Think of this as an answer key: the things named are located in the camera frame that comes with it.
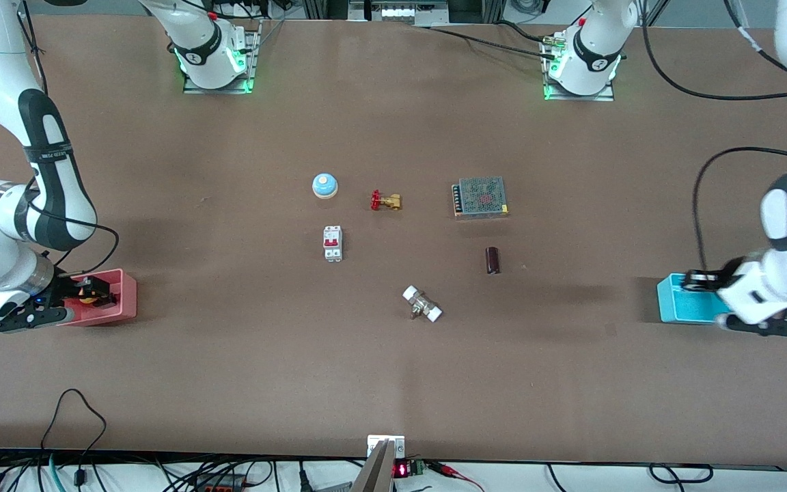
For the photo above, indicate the pink plastic bin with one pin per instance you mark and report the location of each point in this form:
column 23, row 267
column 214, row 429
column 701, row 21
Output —
column 123, row 301

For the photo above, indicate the cyan plastic bin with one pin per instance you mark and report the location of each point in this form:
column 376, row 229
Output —
column 680, row 307

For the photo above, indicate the dark brown capacitor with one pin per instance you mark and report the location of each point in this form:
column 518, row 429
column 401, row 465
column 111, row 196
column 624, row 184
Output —
column 493, row 260

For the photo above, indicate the metal mesh power supply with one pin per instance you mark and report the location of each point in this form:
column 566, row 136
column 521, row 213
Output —
column 481, row 198

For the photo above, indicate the blue call bell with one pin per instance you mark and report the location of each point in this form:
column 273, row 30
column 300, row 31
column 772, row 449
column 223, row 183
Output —
column 324, row 186

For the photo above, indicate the metal fitting white caps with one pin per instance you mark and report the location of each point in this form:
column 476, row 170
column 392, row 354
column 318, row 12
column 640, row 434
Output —
column 422, row 304

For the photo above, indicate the red clip lead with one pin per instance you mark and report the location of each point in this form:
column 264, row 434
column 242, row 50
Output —
column 455, row 473

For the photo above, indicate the red digit display module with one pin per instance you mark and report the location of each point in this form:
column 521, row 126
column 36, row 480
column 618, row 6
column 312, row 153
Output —
column 404, row 469

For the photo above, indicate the white circuit breaker red switch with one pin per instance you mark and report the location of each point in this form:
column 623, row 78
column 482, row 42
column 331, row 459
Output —
column 333, row 244

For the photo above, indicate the grey camera stand bar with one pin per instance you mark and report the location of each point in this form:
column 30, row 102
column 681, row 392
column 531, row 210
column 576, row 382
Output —
column 374, row 475

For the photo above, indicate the white bracket plate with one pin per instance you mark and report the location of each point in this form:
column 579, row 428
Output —
column 399, row 444

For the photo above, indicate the aluminium frame rail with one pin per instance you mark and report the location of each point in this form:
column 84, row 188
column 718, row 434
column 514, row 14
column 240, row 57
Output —
column 400, row 12

